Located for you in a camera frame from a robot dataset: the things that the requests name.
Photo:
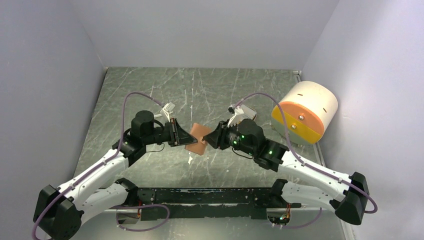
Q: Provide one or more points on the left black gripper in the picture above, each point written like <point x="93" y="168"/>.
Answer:
<point x="178" y="136"/>

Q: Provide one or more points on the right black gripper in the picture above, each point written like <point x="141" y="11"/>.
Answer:
<point x="217" y="138"/>

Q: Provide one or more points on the brown leather card holder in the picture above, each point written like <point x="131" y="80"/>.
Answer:
<point x="198" y="131"/>

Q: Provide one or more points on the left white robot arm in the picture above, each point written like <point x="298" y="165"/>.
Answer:
<point x="61" y="211"/>

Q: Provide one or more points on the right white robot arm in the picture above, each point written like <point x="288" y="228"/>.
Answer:
<point x="344" y="194"/>

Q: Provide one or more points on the wooden tray with cards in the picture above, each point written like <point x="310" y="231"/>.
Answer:
<point x="245" y="112"/>

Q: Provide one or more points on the white orange yellow cylinder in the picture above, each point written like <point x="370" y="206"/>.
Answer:
<point x="308" y="108"/>

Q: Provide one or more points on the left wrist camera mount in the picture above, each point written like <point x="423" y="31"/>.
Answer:
<point x="166" y="112"/>

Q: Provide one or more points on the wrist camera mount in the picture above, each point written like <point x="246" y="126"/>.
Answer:
<point x="166" y="112"/>
<point x="234" y="119"/>

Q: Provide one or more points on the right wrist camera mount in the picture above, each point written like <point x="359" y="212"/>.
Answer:
<point x="234" y="119"/>

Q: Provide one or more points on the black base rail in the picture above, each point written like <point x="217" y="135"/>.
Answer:
<point x="198" y="203"/>

